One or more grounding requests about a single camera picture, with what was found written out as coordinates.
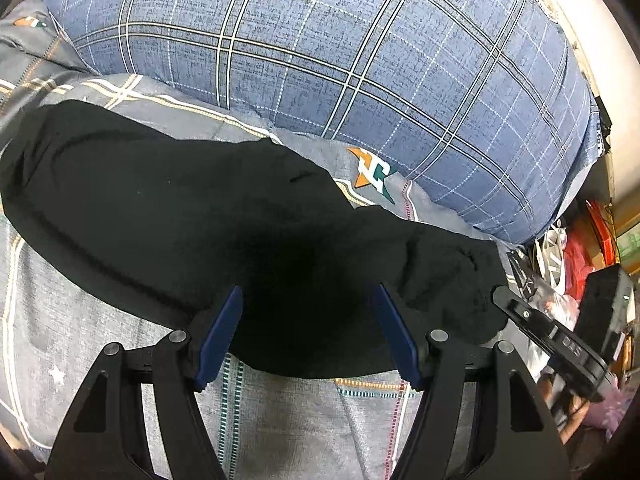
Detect grey patterned bed sheet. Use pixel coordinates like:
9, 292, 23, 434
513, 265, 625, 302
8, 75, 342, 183
0, 0, 547, 480

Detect blue plaid pillow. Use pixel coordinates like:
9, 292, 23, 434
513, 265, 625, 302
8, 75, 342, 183
44, 0, 602, 243

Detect black pants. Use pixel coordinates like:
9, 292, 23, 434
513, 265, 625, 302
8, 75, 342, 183
1, 101, 506, 379

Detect red bag clutter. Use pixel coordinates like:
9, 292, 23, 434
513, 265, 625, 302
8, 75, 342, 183
563, 200, 620, 301

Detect person's right hand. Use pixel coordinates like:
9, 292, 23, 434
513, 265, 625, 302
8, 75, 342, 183
537, 375, 590, 444

